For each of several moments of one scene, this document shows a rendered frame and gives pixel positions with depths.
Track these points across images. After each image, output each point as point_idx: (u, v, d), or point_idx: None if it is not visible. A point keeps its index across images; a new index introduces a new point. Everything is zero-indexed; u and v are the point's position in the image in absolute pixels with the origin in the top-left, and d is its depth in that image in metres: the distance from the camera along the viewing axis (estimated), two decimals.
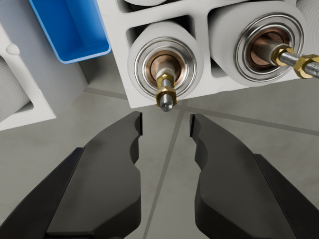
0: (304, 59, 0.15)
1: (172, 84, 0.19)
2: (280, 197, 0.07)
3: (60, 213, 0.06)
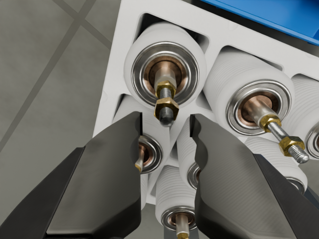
0: None
1: (159, 96, 0.18)
2: (280, 197, 0.07)
3: (60, 213, 0.06)
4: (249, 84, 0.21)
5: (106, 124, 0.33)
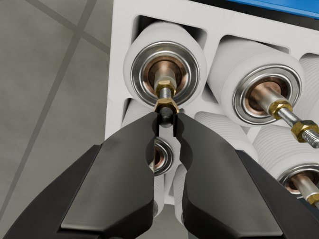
0: None
1: (165, 85, 0.17)
2: (264, 191, 0.07)
3: (74, 208, 0.06)
4: (253, 71, 0.20)
5: (115, 130, 0.33)
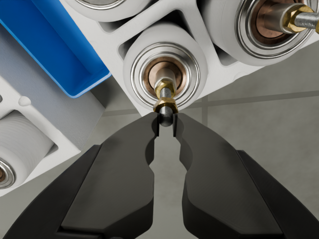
0: None
1: (168, 86, 0.17)
2: (263, 191, 0.07)
3: (74, 208, 0.06)
4: (92, 7, 0.17)
5: None
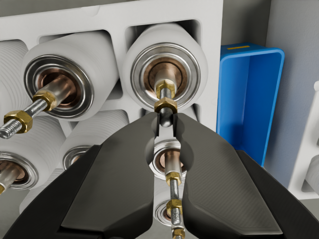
0: (26, 131, 0.15)
1: None
2: (264, 191, 0.07)
3: (74, 208, 0.06)
4: None
5: (57, 27, 0.25)
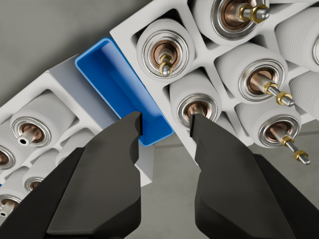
0: (297, 155, 0.31)
1: None
2: (280, 197, 0.07)
3: (60, 213, 0.06)
4: None
5: None
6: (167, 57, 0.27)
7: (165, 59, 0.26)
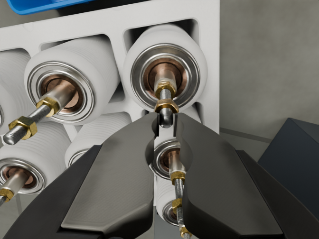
0: None
1: None
2: (264, 191, 0.07)
3: (74, 208, 0.06)
4: (28, 78, 0.21)
5: None
6: (164, 87, 0.17)
7: (162, 94, 0.16)
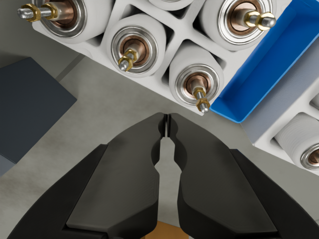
0: None
1: None
2: (258, 189, 0.07)
3: (79, 206, 0.06)
4: (272, 7, 0.26)
5: None
6: None
7: (203, 97, 0.29)
